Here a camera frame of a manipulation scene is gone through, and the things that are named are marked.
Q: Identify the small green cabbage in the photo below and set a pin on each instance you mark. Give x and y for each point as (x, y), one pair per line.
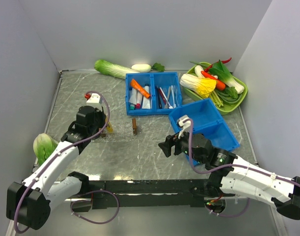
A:
(43, 146)

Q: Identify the blue toiletry double bin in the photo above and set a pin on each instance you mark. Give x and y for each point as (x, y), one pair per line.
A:
(159, 79)

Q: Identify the yellow white cabbage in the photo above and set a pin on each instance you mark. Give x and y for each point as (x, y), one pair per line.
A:
(201, 86)

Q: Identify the white toothbrush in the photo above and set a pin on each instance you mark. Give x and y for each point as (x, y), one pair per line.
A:
(171, 97)

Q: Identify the long green napa cabbage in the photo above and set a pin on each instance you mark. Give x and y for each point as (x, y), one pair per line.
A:
(107, 68)

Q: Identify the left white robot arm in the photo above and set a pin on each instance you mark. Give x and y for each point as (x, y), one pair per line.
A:
(31, 201)

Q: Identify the orange carrot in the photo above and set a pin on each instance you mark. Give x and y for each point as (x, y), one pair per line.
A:
(220, 85)

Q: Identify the red toothbrush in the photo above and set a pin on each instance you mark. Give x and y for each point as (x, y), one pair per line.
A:
(162, 95)

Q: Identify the bok choy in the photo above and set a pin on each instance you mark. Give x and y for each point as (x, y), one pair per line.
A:
(226, 77)

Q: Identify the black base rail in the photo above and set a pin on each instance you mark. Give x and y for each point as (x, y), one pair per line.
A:
(151, 193)

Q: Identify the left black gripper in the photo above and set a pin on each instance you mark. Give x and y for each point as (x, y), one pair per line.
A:
(101, 113)

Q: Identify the red chili pepper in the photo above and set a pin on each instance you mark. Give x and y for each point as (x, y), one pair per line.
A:
(213, 64)

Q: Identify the white radish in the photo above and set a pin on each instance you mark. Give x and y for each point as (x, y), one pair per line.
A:
(141, 68)

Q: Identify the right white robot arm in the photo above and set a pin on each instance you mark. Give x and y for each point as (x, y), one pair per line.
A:
(233, 175)

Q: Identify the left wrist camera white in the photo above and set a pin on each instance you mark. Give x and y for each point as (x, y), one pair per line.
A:
(94, 100)

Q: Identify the green beans bundle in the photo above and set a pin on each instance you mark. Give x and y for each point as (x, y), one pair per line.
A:
(220, 99)

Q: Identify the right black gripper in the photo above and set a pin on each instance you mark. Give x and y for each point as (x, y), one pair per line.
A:
(171, 140)

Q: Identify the yellow toothpaste tube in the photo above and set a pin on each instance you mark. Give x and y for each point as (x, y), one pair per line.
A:
(109, 128)

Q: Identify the orange toothpaste tube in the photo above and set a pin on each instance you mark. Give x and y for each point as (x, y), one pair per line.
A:
(134, 84)

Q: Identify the white toothpaste tube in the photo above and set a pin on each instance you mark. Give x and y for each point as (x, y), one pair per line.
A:
(133, 96)

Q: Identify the green vegetable tray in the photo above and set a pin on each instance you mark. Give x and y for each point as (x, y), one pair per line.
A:
(234, 92)

